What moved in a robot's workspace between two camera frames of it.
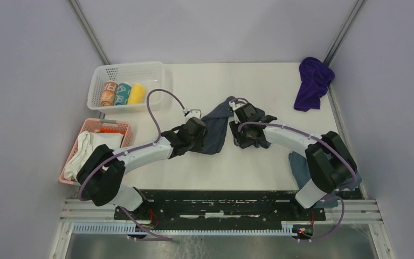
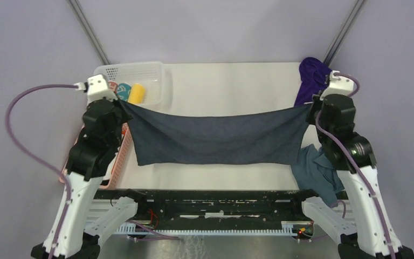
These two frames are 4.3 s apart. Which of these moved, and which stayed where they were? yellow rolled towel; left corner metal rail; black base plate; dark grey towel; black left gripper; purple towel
Moved: dark grey towel; black left gripper
Stayed: left corner metal rail; purple towel; yellow rolled towel; black base plate
